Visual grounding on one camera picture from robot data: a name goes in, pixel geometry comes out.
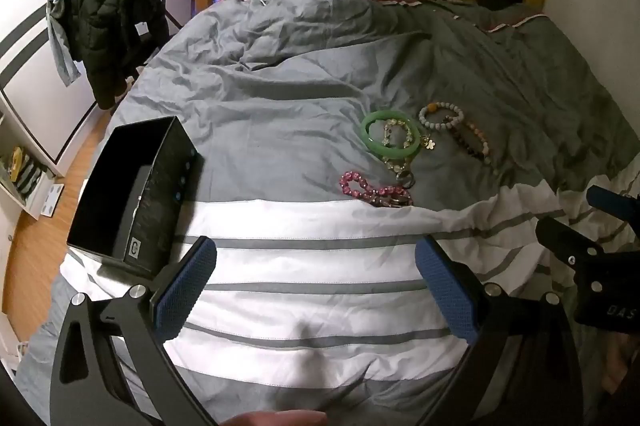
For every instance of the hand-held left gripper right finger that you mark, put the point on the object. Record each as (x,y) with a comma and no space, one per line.
(445,291)

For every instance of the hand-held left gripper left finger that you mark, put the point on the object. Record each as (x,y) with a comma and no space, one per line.
(185,286)

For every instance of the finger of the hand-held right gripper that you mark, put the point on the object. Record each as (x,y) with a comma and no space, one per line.
(607,200)
(565,238)

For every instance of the black box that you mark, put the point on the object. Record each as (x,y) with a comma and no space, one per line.
(165,186)

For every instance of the gold flower charm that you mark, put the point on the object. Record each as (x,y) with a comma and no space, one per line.
(426,142)

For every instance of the green jade bangle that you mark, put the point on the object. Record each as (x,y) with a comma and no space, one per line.
(367,133)

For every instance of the person's left hand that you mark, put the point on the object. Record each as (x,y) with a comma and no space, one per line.
(275,419)

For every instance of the white shelf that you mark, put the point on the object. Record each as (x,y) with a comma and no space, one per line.
(30,201)

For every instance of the grey striped duvet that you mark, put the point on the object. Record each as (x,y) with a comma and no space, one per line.
(300,80)

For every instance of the light blue shirt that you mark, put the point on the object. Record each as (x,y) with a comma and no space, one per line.
(60,50)

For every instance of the black puffer jacket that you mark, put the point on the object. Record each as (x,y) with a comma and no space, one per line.
(110,20)

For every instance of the white wardrobe with dark stripes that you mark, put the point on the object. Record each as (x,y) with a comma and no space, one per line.
(30,5)

